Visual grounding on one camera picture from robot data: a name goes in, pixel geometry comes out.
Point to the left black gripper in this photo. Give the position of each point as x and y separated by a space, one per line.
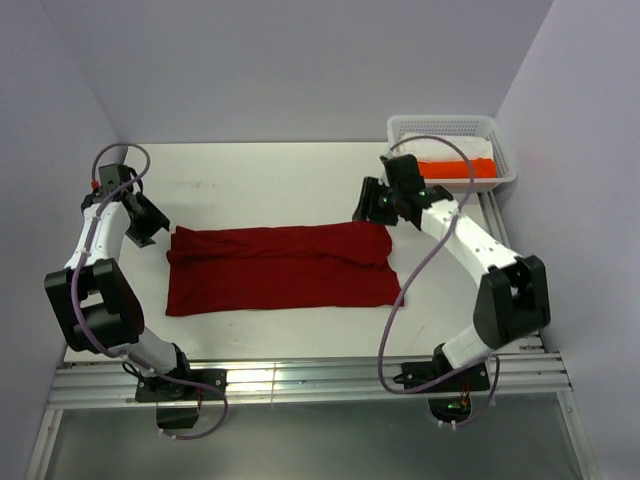
157 221

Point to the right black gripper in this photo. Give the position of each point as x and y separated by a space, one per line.
372 188

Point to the dark red t-shirt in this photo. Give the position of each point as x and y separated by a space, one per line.
274 268

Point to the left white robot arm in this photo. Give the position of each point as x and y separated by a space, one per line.
95 306

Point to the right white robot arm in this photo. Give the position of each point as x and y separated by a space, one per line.
512 298

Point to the rolled orange t-shirt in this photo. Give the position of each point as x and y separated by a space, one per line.
483 168

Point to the rolled white t-shirt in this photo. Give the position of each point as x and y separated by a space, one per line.
429 150

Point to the white plastic basket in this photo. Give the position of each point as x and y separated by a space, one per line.
461 126

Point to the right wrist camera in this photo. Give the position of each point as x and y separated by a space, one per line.
403 177

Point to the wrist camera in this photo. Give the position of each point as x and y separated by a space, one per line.
403 177
110 177

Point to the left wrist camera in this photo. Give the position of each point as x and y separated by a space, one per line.
110 177

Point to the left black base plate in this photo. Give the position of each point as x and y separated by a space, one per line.
211 385

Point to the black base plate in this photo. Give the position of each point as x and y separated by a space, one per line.
430 377
211 385

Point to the aluminium rail frame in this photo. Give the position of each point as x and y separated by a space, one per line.
305 403

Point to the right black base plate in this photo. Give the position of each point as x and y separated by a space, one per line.
430 377

